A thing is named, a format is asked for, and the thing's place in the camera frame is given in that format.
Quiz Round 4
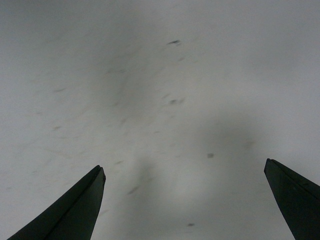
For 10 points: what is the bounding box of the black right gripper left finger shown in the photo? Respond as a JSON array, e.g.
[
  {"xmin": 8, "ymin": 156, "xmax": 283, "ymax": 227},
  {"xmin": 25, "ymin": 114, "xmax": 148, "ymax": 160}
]
[{"xmin": 9, "ymin": 165, "xmax": 106, "ymax": 240}]

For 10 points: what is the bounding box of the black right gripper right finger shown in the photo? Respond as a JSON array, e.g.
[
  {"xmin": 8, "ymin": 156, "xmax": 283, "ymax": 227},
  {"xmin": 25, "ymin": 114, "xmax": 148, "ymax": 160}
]
[{"xmin": 264, "ymin": 158, "xmax": 320, "ymax": 240}]

